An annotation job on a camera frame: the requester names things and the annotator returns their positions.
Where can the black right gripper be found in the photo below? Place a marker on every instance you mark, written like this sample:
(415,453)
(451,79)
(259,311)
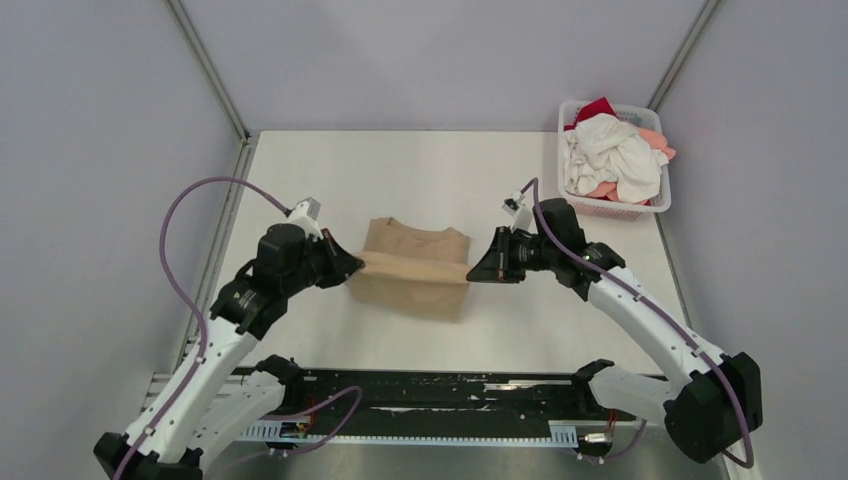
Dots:
(492,267)

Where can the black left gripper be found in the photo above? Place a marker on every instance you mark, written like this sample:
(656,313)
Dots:
(341,264)

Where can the beige t-shirt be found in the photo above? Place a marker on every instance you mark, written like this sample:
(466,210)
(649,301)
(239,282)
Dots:
(417,272)

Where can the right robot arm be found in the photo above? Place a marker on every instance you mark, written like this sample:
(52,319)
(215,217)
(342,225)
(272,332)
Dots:
(708,401)

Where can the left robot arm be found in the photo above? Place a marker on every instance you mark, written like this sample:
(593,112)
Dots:
(185,429)

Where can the white crumpled t-shirt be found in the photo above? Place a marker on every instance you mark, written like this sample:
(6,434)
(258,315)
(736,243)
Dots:
(580,144)

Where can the red t-shirt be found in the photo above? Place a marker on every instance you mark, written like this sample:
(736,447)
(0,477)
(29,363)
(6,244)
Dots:
(590,110)

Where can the pink t-shirt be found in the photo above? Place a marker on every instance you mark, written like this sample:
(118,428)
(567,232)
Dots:
(628,169)

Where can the white plastic laundry basket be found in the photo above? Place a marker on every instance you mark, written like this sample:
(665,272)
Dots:
(638,116)

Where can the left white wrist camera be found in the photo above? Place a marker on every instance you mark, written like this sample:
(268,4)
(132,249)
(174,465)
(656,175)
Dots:
(304,215)

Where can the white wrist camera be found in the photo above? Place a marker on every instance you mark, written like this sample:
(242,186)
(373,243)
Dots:
(521,214)
(304,215)

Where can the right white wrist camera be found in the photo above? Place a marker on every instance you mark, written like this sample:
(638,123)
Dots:
(521,214)

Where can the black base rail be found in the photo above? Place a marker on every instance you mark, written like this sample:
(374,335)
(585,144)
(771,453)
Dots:
(430,405)

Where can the left aluminium frame post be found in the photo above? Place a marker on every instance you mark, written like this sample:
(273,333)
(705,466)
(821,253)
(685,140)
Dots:
(198,50)

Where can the aluminium frame post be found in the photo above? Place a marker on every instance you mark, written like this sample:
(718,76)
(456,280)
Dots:
(198,50)
(694,34)

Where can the right aluminium frame post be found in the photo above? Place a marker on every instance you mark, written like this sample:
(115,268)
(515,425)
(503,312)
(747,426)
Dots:
(694,34)

